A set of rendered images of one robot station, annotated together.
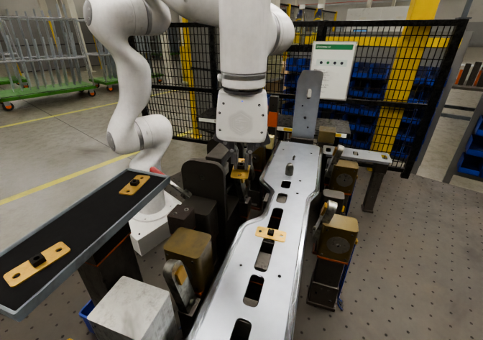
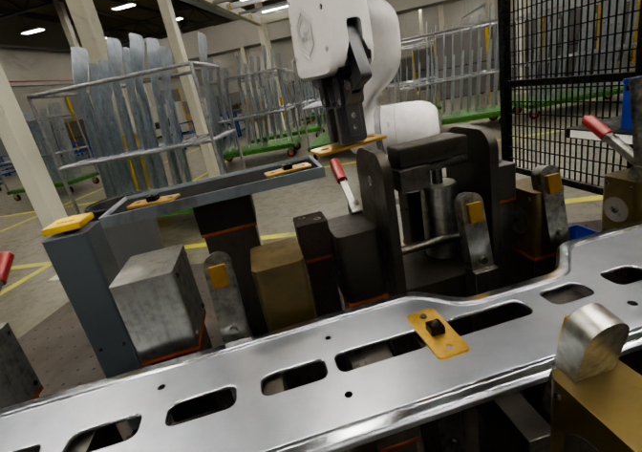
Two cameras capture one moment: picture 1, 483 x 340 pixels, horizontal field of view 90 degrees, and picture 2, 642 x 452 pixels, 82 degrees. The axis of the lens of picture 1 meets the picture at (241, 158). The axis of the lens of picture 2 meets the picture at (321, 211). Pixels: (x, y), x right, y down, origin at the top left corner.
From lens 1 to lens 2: 47 cm
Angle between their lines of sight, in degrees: 58
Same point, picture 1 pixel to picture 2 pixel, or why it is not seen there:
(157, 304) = (153, 273)
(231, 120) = (298, 34)
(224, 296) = (261, 353)
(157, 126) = (407, 118)
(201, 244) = (278, 262)
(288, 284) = (341, 417)
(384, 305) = not seen: outside the picture
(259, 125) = (321, 32)
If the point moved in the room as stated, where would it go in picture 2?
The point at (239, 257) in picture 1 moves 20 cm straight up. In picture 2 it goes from (340, 329) to (310, 179)
